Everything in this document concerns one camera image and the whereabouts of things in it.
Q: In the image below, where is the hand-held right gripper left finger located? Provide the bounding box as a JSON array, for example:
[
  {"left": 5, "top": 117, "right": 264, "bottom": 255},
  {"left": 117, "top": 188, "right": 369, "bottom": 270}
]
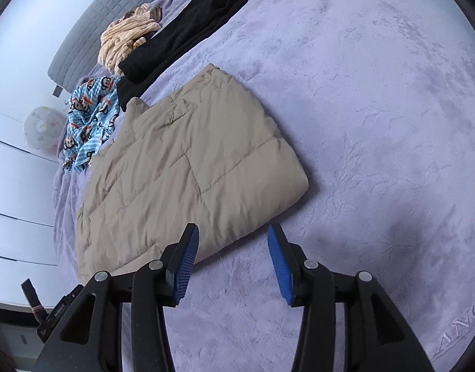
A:
[{"left": 33, "top": 223, "right": 200, "bottom": 372}]

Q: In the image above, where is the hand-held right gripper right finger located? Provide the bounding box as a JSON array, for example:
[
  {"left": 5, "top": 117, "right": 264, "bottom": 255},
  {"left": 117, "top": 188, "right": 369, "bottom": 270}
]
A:
[{"left": 267, "top": 224, "right": 436, "bottom": 372}]

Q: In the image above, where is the white wardrobe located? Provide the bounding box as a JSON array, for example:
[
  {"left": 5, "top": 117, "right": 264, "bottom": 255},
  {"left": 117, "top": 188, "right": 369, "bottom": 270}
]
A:
[{"left": 0, "top": 104, "right": 83, "bottom": 307}]

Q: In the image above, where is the beige puffer jacket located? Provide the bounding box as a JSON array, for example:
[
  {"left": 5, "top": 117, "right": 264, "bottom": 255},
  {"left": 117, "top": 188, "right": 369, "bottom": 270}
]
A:
[{"left": 76, "top": 63, "right": 310, "bottom": 285}]

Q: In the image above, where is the beige striped fleece garment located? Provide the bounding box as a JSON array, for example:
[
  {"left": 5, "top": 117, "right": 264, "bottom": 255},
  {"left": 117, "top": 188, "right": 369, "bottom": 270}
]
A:
[{"left": 99, "top": 3, "right": 163, "bottom": 75}]

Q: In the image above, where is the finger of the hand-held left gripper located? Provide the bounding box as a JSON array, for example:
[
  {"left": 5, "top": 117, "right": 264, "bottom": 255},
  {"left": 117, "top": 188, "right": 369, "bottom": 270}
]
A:
[{"left": 21, "top": 278, "right": 47, "bottom": 324}]

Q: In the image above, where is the blue monkey print cloth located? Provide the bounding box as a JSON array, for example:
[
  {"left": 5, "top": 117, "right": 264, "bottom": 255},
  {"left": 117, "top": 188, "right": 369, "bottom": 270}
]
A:
[{"left": 61, "top": 75, "right": 123, "bottom": 175}]

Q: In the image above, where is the grey quilted headboard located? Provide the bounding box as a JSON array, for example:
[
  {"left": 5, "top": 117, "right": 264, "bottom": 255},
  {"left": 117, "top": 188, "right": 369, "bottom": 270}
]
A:
[{"left": 47, "top": 0, "right": 153, "bottom": 94}]

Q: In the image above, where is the purple plush blanket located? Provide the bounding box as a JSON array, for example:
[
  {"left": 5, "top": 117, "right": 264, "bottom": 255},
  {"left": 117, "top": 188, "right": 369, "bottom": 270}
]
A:
[{"left": 51, "top": 0, "right": 475, "bottom": 372}]

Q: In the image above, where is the black folded garment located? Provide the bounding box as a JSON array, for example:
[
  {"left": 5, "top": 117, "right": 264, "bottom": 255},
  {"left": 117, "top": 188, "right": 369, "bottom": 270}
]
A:
[{"left": 116, "top": 0, "right": 249, "bottom": 112}]

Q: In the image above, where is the fan with white cover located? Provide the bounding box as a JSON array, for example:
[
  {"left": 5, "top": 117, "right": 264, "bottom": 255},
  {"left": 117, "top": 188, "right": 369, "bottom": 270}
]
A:
[{"left": 23, "top": 106, "right": 65, "bottom": 152}]

